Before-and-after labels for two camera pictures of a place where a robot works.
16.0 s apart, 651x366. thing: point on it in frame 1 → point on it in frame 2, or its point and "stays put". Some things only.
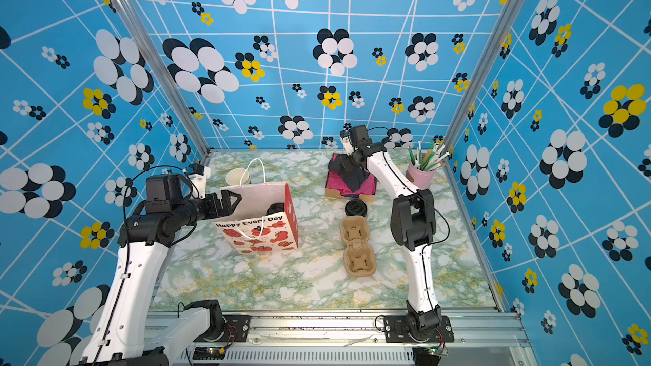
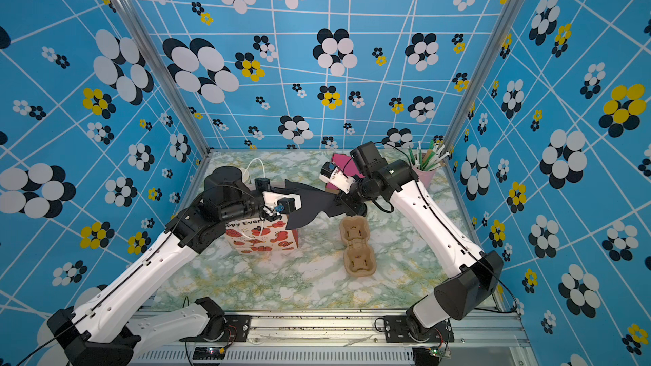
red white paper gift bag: x=264 y=220 stays put
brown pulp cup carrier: x=359 y=257 stays put
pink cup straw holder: x=421 y=179 stays put
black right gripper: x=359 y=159 → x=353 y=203
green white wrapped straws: x=430 y=159 stays put
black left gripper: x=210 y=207 → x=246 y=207
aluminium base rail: x=476 y=339 stays put
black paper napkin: x=343 y=165 → x=312 y=201
